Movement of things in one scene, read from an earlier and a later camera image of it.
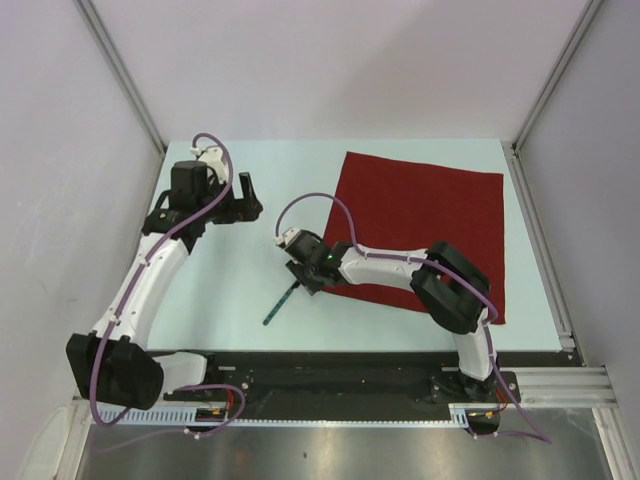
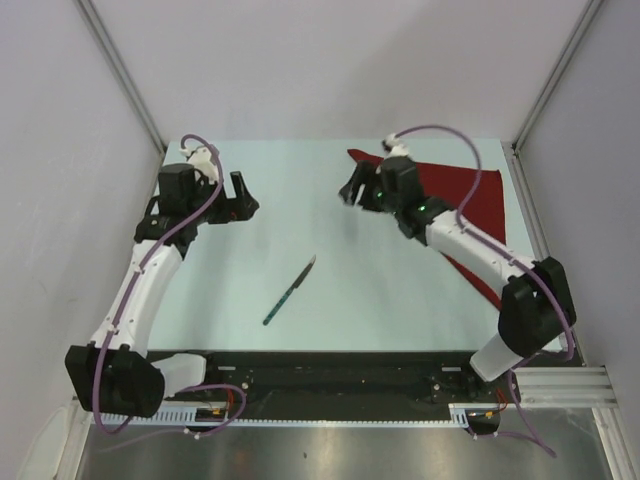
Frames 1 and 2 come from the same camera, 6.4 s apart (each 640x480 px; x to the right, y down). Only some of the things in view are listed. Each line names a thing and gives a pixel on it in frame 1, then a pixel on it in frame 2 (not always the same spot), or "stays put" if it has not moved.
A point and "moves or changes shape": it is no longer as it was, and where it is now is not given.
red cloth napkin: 400,206 moves or changes shape
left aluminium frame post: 118,66 stays put
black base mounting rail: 359,380 stays put
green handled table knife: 276,308 stays put
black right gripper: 311,285 to 365,173
